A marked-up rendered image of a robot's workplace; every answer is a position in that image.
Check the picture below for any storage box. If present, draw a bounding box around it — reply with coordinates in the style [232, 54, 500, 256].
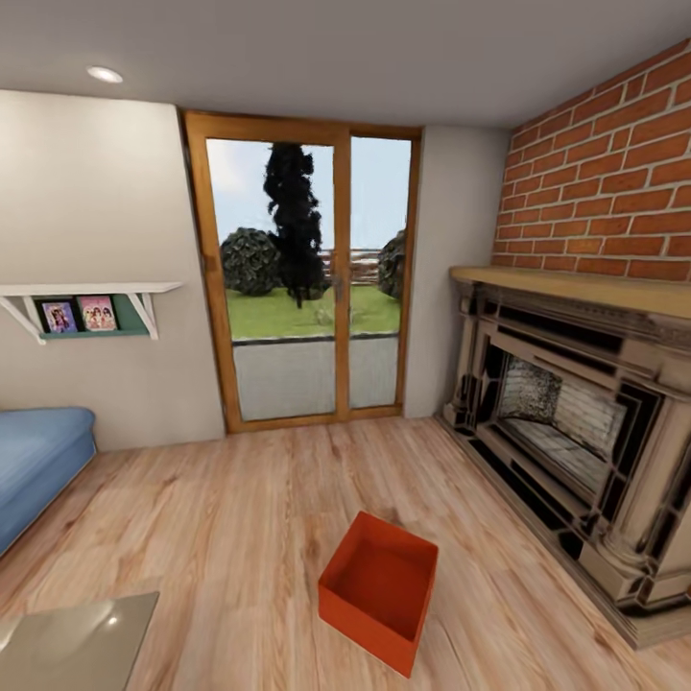
[318, 511, 439, 679]

